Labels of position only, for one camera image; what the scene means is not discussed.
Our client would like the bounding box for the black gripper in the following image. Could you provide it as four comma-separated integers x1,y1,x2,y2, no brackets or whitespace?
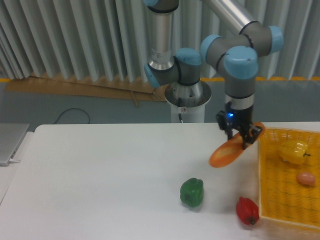
216,106,262,150

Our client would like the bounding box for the orange baguette bread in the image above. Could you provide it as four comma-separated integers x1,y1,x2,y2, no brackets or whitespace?
208,122,266,168

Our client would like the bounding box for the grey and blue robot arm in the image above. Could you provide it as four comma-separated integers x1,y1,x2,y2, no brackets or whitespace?
144,0,284,148

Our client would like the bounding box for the yellow wicker basket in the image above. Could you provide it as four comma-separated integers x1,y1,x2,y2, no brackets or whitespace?
258,127,320,231

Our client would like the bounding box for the yellow bell pepper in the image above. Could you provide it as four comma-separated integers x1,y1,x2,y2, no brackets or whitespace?
279,140,310,165

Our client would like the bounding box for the green bell pepper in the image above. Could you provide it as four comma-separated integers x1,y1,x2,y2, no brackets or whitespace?
180,177,204,208

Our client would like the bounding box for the red bell pepper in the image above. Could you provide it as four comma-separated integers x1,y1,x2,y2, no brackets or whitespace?
236,196,260,225

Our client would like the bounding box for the brown egg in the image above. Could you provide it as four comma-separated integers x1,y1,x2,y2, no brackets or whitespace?
296,172,316,186

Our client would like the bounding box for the grey pleated curtain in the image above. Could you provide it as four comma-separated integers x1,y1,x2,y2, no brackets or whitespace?
0,0,320,82

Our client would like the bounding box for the brown cardboard sheet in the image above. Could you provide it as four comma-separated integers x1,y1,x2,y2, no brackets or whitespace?
5,74,166,106

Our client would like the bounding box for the silver laptop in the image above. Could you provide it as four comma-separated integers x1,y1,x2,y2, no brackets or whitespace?
0,123,29,167

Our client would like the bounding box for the black floor cable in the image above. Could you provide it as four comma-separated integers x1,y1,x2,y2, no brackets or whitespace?
50,107,91,125

